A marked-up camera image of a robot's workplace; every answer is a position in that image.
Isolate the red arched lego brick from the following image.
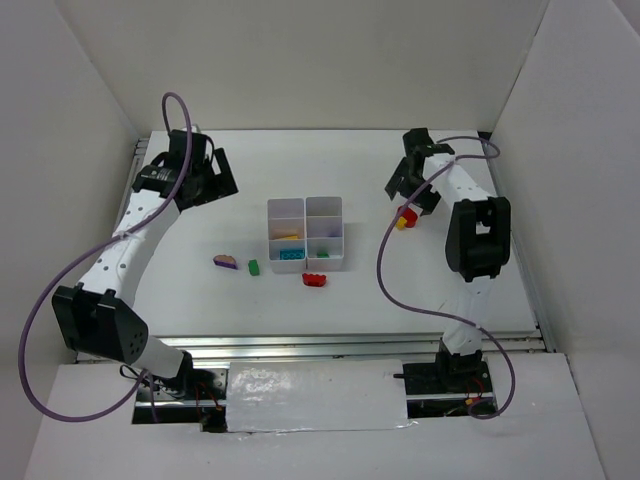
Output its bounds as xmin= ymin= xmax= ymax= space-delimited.
xmin=302 ymin=273 xmax=327 ymax=288

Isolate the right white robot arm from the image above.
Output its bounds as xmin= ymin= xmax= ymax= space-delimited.
xmin=385 ymin=128 xmax=511 ymax=383

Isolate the white divided container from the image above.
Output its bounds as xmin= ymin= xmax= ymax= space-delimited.
xmin=305 ymin=196 xmax=344 ymax=272
xmin=267 ymin=198 xmax=306 ymax=274

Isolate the teal lego brick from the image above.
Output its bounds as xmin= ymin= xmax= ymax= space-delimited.
xmin=279 ymin=248 xmax=305 ymax=261

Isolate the white taped front panel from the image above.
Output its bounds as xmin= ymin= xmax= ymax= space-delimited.
xmin=226 ymin=359 xmax=410 ymax=433

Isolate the small green lego brick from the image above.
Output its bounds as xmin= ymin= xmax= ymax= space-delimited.
xmin=248 ymin=259 xmax=260 ymax=276

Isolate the right white divided container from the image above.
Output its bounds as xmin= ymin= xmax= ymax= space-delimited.
xmin=305 ymin=196 xmax=344 ymax=272

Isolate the red round lego brick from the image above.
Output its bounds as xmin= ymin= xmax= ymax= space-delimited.
xmin=399 ymin=208 xmax=418 ymax=229

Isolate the aluminium table rail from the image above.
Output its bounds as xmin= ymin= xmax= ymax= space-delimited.
xmin=74 ymin=333 xmax=546 ymax=361

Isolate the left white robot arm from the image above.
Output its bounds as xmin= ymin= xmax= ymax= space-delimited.
xmin=52 ymin=130 xmax=238 ymax=395

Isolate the purple arched lego with print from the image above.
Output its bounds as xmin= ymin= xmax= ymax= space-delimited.
xmin=213 ymin=254 xmax=238 ymax=270

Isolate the left white divided container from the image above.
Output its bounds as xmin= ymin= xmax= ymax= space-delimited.
xmin=267 ymin=198 xmax=306 ymax=274

